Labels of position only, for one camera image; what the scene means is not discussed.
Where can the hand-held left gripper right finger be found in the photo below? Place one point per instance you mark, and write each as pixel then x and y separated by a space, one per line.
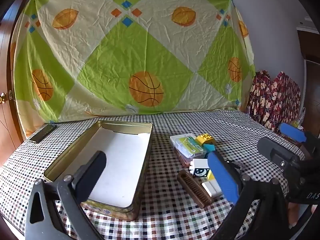
pixel 222 177

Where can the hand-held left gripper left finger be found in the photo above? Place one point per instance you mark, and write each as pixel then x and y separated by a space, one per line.
pixel 92 175

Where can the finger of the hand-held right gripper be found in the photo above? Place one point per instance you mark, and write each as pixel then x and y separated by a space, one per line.
pixel 292 132
pixel 272 148

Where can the yellow sponge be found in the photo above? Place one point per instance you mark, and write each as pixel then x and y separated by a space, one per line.
pixel 210 175

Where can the white box red stamp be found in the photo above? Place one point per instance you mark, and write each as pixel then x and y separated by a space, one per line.
pixel 211 187

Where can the white moon print block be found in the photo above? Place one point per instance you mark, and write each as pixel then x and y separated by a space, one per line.
pixel 198 168

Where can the brown wooden comb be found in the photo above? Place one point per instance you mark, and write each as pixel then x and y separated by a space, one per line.
pixel 193 188

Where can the gold metal tin box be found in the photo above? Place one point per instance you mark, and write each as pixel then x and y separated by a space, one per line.
pixel 120 160

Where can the teal bear print block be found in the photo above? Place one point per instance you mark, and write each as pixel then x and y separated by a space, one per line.
pixel 209 148

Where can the copper embossed card box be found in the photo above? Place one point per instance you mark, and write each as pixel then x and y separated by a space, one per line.
pixel 186 162

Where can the yellow building block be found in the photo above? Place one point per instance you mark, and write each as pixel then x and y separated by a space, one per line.
pixel 206 138

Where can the clear plastic box green label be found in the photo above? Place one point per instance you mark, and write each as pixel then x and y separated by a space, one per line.
pixel 187 146

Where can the person's right hand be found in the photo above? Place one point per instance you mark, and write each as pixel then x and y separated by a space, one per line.
pixel 294 212

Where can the yellow smiley toy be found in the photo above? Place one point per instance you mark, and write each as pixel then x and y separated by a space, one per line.
pixel 296 123

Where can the clear plastic bag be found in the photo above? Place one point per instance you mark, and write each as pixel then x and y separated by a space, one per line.
pixel 302 113

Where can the red bear print cloth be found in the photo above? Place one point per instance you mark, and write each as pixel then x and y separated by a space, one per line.
pixel 272 100

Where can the checkered tablecloth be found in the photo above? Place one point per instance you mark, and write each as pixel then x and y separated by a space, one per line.
pixel 170 215

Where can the dark wooden wardrobe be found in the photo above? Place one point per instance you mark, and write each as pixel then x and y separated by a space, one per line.
pixel 311 45

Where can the brown wooden door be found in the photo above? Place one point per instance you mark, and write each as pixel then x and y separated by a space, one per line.
pixel 6 120

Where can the brass door knob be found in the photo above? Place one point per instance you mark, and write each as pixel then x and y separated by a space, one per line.
pixel 2 97

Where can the basketball print bed sheet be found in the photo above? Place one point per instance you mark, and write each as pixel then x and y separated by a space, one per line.
pixel 125 55

